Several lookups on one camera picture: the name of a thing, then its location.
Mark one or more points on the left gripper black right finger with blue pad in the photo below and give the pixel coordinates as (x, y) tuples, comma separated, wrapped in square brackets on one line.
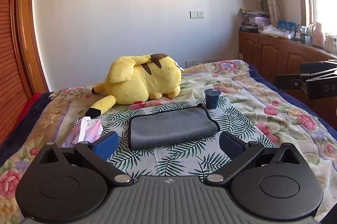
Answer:
[(241, 154)]

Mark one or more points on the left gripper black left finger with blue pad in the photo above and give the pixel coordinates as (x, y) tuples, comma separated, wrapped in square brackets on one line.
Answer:
[(95, 155)]

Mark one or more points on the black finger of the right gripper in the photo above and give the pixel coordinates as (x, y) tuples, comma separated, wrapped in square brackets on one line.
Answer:
[(316, 79)]

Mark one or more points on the purple and grey towel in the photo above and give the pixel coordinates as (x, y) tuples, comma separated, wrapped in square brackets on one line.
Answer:
[(170, 127)]

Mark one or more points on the palm leaf print cloth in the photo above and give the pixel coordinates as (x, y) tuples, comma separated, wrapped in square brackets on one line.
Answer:
[(198, 157)]

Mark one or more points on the pink tissue box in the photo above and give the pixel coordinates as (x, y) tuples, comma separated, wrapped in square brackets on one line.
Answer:
[(86, 129)]

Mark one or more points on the pink detergent bottle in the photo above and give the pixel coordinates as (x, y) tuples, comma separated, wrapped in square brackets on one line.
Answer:
[(318, 37)]

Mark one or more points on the wooden cabinet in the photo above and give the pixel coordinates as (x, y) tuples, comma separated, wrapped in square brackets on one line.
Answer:
[(274, 56)]

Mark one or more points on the floral bed blanket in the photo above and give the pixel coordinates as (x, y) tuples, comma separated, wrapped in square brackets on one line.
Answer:
[(280, 117)]

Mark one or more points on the blue box on cabinet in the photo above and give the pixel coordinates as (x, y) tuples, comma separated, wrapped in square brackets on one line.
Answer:
[(286, 26)]

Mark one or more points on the dark blue cup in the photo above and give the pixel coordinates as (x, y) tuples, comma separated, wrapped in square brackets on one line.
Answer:
[(212, 98)]

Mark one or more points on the white plastic bag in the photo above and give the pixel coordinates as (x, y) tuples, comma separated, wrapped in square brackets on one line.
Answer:
[(271, 31)]

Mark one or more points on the yellow plush toy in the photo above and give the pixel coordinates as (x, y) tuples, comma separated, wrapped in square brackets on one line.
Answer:
[(133, 79)]

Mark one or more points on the red and navy folded blankets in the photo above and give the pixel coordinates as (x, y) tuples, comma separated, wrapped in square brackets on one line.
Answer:
[(24, 125)]

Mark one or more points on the wooden slatted wardrobe door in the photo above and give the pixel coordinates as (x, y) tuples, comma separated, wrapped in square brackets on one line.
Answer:
[(21, 67)]

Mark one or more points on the white wall switch plate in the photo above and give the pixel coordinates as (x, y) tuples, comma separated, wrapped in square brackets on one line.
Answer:
[(197, 14)]

